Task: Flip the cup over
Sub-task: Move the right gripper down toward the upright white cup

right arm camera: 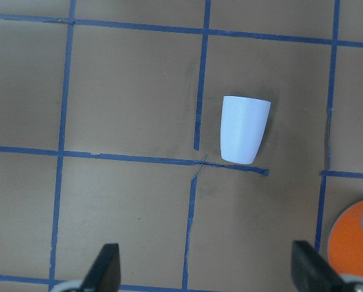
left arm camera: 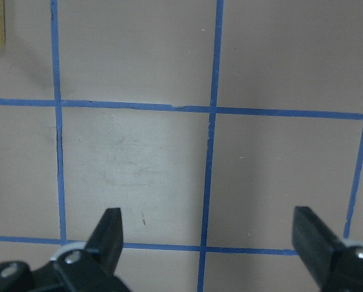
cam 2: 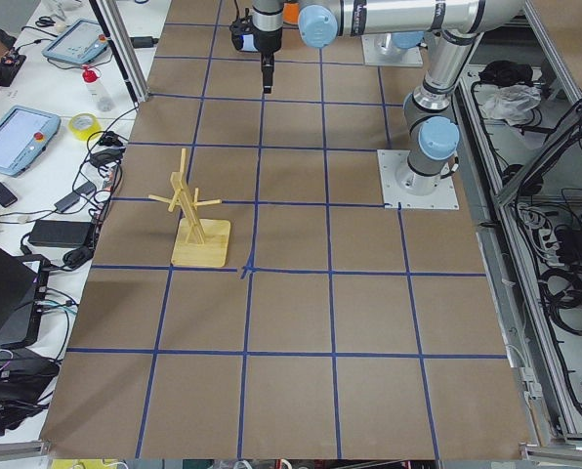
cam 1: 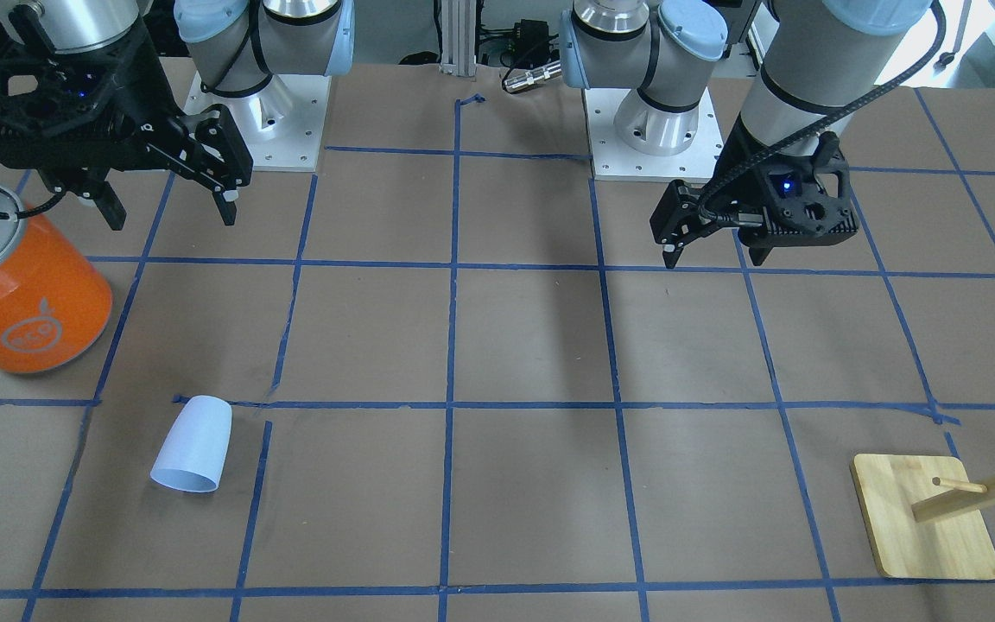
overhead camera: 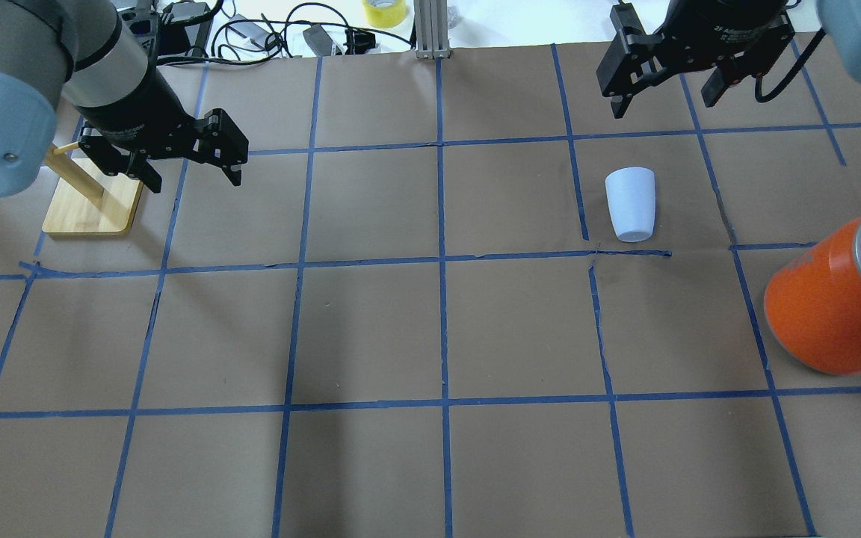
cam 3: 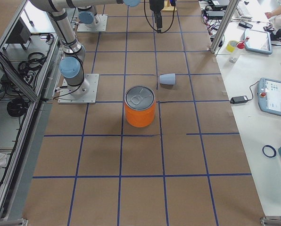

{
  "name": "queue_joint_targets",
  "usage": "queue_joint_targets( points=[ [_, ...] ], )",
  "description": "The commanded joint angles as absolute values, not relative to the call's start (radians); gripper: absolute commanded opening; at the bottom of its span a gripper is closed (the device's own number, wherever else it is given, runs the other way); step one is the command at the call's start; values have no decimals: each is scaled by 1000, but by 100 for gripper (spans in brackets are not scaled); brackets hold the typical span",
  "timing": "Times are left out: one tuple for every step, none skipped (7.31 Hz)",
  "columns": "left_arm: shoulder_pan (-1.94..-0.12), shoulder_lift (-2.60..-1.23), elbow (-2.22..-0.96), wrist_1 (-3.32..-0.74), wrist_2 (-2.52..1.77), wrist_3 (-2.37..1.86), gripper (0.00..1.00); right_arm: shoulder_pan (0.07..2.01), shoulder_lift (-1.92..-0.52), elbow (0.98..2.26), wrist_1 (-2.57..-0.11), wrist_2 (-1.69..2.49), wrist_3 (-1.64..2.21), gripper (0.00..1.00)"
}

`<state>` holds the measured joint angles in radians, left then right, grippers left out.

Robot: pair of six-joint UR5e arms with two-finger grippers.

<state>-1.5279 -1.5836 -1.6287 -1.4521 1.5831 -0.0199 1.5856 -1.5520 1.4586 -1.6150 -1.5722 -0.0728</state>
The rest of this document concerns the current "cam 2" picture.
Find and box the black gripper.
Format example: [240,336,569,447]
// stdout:
[252,0,283,94]

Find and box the wooden cup rack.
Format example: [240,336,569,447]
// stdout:
[147,149,231,268]

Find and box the clear bottle red cap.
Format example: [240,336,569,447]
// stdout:
[82,65,114,112]

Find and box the far teach pendant tablet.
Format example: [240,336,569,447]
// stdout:
[42,19,108,65]

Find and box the teach pendant tablet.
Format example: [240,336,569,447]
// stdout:
[42,19,108,65]
[0,106,62,176]

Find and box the yellow tape roll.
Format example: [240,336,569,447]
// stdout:
[67,112,102,141]

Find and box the crumpled white cloth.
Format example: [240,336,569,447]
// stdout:
[480,84,541,125]

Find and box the black power adapter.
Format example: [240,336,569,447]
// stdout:
[28,220,92,248]

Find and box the near teach pendant tablet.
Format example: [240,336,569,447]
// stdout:
[0,106,62,176]

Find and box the black smartphone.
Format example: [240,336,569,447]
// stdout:
[0,182,18,207]

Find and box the black laptop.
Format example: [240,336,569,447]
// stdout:
[0,248,49,350]

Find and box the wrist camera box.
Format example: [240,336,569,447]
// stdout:
[229,17,257,53]

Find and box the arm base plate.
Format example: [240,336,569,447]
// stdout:
[362,31,424,68]
[377,149,459,210]

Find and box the aluminium frame post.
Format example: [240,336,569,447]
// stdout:
[89,0,149,106]

